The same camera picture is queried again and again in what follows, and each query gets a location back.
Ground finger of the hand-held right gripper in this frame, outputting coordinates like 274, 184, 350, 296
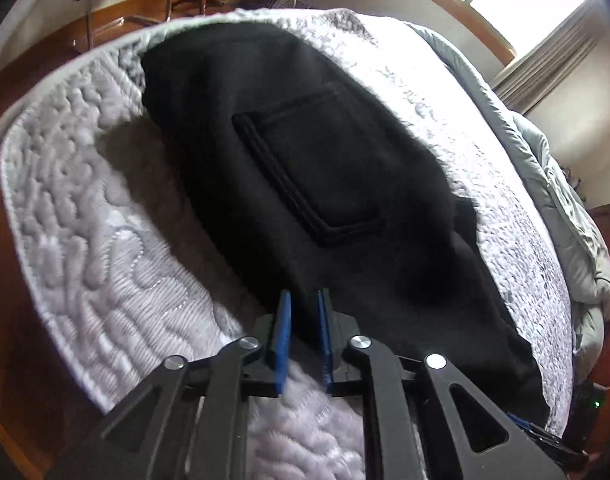
505, 411, 592, 459

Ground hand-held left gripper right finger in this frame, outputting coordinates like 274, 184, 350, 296
317, 287, 568, 480

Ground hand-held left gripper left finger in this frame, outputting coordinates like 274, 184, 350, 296
45, 289, 293, 480

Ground black pants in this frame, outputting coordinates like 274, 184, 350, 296
140, 22, 550, 428

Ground grey comforter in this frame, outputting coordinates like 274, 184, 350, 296
410, 22, 610, 376

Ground white quilted mattress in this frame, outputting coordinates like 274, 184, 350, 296
0, 7, 578, 480

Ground beige striped curtain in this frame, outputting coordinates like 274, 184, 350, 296
492, 10, 600, 116

